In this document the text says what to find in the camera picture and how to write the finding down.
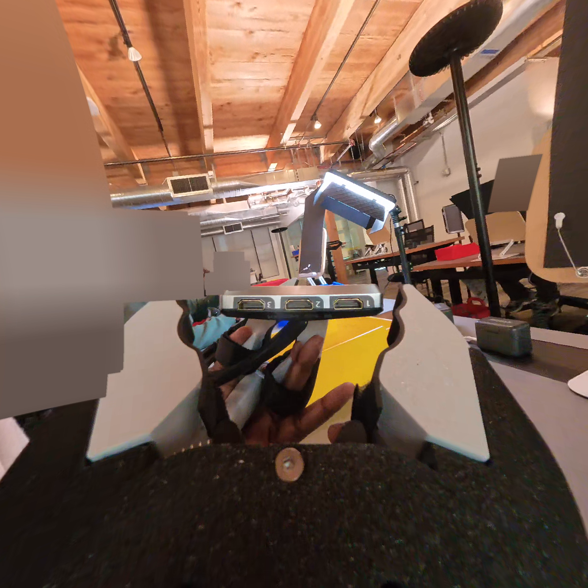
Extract person's left hand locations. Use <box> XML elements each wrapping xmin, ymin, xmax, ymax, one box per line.
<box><xmin>209</xmin><ymin>326</ymin><xmax>368</xmax><ymax>445</ymax></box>

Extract LED light panel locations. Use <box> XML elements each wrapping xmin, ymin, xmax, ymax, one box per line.
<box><xmin>316</xmin><ymin>169</ymin><xmax>398</xmax><ymax>233</ymax></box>

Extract silver air duct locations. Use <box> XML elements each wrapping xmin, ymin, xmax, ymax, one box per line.
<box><xmin>109</xmin><ymin>177</ymin><xmax>322</xmax><ymax>209</ymax></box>

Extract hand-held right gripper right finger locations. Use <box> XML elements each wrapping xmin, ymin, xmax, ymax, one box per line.
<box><xmin>350</xmin><ymin>283</ymin><xmax>491</xmax><ymax>463</ymax></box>

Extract grey monitor stand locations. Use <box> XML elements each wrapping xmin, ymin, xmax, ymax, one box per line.
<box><xmin>298</xmin><ymin>190</ymin><xmax>329</xmax><ymax>288</ymax></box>

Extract wooden desk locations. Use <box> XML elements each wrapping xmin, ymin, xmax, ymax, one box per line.
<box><xmin>345</xmin><ymin>236</ymin><xmax>466</xmax><ymax>297</ymax></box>
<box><xmin>411</xmin><ymin>254</ymin><xmax>527</xmax><ymax>307</ymax></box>

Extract black light stand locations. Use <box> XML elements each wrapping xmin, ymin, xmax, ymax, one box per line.
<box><xmin>390</xmin><ymin>204</ymin><xmax>416</xmax><ymax>288</ymax></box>

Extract grey desk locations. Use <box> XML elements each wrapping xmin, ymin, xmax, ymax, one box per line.
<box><xmin>441</xmin><ymin>308</ymin><xmax>588</xmax><ymax>515</ymax></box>

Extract large ceiling air vent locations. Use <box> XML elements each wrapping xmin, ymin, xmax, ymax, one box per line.
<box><xmin>165</xmin><ymin>173</ymin><xmax>215</xmax><ymax>199</ymax></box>

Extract black floor lamp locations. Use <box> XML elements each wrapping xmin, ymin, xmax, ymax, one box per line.
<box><xmin>408</xmin><ymin>0</ymin><xmax>505</xmax><ymax>319</ymax></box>

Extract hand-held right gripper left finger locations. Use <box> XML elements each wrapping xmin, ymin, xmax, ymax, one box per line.
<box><xmin>86</xmin><ymin>300</ymin><xmax>232</xmax><ymax>462</ymax></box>

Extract yellow plastic bin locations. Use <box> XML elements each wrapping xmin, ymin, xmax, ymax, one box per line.
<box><xmin>269</xmin><ymin>316</ymin><xmax>397</xmax><ymax>407</ymax></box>

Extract small grey monitor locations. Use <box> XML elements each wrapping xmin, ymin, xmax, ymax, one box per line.
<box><xmin>441</xmin><ymin>204</ymin><xmax>466</xmax><ymax>234</ymax></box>

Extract red plastic bin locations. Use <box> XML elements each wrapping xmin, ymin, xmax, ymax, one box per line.
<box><xmin>434</xmin><ymin>243</ymin><xmax>481</xmax><ymax>262</ymax></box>

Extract braided HDMI cable green plugs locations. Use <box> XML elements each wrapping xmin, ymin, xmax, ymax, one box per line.
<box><xmin>208</xmin><ymin>318</ymin><xmax>309</xmax><ymax>389</ymax></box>

